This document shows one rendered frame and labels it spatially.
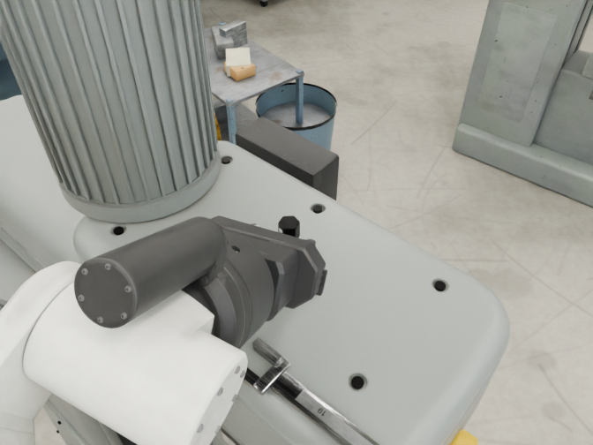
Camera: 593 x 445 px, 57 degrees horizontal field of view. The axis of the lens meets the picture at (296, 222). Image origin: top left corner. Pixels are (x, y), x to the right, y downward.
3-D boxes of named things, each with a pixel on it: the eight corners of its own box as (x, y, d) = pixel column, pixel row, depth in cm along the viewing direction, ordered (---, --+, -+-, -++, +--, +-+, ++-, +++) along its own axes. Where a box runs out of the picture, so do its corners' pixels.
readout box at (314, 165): (338, 231, 114) (345, 151, 99) (311, 255, 109) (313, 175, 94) (269, 190, 123) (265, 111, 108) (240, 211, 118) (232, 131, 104)
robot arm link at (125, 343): (252, 398, 37) (161, 516, 26) (123, 327, 39) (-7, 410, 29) (310, 254, 33) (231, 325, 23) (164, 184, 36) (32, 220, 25)
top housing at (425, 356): (496, 380, 66) (537, 300, 55) (372, 569, 52) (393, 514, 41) (227, 207, 88) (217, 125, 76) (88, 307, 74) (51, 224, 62)
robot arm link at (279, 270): (189, 289, 51) (108, 341, 40) (203, 190, 48) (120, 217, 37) (315, 329, 48) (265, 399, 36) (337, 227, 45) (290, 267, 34)
